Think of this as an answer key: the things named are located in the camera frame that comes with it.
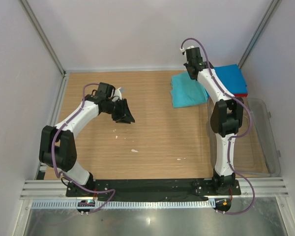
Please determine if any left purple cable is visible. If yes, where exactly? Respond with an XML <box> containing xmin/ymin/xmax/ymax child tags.
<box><xmin>51</xmin><ymin>83</ymin><xmax>116</xmax><ymax>213</ymax></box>

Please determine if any white slotted cable duct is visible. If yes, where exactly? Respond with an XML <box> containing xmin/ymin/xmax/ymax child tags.
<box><xmin>31</xmin><ymin>199</ymin><xmax>215</xmax><ymax>209</ymax></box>

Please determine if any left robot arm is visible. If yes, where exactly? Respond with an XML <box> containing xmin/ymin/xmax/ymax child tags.
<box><xmin>39</xmin><ymin>82</ymin><xmax>135</xmax><ymax>197</ymax></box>

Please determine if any folded blue t shirt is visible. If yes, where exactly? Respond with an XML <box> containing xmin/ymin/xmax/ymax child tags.
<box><xmin>214</xmin><ymin>64</ymin><xmax>248</xmax><ymax>94</ymax></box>

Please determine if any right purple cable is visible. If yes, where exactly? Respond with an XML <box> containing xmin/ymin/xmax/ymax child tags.
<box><xmin>180</xmin><ymin>38</ymin><xmax>255</xmax><ymax>216</ymax></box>

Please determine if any clear plastic bin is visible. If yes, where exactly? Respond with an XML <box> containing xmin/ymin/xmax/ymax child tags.
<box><xmin>206</xmin><ymin>97</ymin><xmax>282</xmax><ymax>177</ymax></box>

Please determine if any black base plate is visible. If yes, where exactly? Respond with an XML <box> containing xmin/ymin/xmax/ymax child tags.
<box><xmin>65</xmin><ymin>178</ymin><xmax>242</xmax><ymax>203</ymax></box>

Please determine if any purple cable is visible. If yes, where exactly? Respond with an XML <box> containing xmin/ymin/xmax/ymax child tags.
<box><xmin>180</xmin><ymin>38</ymin><xmax>255</xmax><ymax>216</ymax></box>
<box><xmin>51</xmin><ymin>83</ymin><xmax>116</xmax><ymax>213</ymax></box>

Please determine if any cyan t shirt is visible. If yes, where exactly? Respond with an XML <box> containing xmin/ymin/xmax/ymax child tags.
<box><xmin>171</xmin><ymin>71</ymin><xmax>208</xmax><ymax>108</ymax></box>

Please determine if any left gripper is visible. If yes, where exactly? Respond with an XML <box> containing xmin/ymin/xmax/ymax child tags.
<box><xmin>103</xmin><ymin>98</ymin><xmax>135</xmax><ymax>124</ymax></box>

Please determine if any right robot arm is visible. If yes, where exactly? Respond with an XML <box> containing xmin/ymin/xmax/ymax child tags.
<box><xmin>180</xmin><ymin>46</ymin><xmax>243</xmax><ymax>195</ymax></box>

